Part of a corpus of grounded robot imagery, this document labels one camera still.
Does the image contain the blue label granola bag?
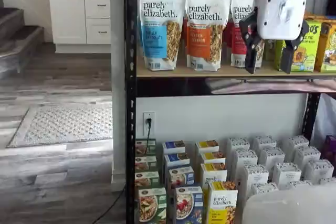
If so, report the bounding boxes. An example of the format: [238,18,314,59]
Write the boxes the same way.
[139,0,187,72]

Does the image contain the grey patterned floor mat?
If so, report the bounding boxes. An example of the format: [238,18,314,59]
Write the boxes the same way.
[6,104,113,148]

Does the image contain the red label granola bag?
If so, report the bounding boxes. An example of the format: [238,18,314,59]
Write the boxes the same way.
[229,0,266,69]

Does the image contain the yellow banana nut oatmeal box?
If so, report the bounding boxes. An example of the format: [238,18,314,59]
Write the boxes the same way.
[195,140,220,154]
[199,152,226,166]
[201,163,228,185]
[207,180,238,224]

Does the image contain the orange label granola bag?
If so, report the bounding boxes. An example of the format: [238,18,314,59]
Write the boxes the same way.
[185,0,232,72]

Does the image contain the blue flax plus oatmeal box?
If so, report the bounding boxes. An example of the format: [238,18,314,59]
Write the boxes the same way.
[167,165,194,188]
[174,186,204,224]
[162,140,186,155]
[164,152,190,168]

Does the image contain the green apple cinnamon oatmeal box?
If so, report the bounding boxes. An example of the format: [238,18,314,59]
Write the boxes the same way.
[135,155,158,174]
[135,138,157,156]
[135,171,160,189]
[138,187,167,224]

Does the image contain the black floor cable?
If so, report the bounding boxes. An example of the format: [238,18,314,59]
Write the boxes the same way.
[91,182,127,222]

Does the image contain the black metal shelf rack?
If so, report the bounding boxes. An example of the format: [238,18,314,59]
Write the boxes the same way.
[123,0,336,224]

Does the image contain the purple box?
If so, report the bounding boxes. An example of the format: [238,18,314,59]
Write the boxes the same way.
[324,134,336,157]

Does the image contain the carpeted stairs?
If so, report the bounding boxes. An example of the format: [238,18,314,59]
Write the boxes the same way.
[0,0,45,74]

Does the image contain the white plastic sheet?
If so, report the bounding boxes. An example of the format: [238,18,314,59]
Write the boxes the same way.
[313,94,336,143]

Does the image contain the yellow snack box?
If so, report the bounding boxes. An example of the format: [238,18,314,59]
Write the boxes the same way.
[313,22,336,73]

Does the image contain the white kitchen cabinet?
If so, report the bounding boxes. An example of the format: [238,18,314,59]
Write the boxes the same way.
[47,0,112,54]

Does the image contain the black power plug cable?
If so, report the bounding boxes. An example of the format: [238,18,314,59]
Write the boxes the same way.
[145,117,154,141]

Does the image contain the wooden granola shelf board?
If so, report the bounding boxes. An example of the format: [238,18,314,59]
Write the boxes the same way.
[136,60,336,78]

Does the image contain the lime green snack box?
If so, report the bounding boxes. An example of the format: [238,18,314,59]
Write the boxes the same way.
[274,19,322,73]

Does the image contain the white wall outlet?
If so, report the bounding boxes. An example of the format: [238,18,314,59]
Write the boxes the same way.
[143,111,156,137]

